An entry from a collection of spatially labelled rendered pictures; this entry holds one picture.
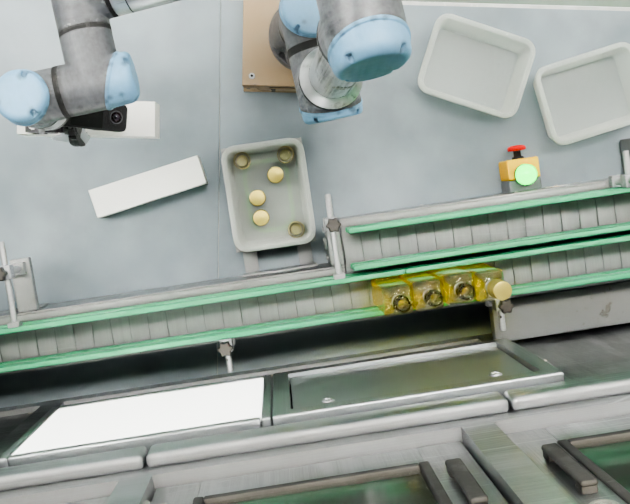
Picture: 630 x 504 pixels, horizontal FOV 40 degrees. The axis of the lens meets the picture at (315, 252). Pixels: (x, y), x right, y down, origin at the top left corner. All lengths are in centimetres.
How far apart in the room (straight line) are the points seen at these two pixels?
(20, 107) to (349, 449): 67
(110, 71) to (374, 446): 65
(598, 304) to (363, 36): 94
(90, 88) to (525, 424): 79
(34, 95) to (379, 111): 89
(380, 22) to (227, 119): 79
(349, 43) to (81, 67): 38
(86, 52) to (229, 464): 62
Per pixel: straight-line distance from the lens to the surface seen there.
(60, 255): 198
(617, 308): 195
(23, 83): 129
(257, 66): 184
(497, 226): 185
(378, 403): 140
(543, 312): 189
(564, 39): 206
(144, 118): 159
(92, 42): 130
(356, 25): 120
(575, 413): 135
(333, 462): 129
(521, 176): 189
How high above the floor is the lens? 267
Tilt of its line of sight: 86 degrees down
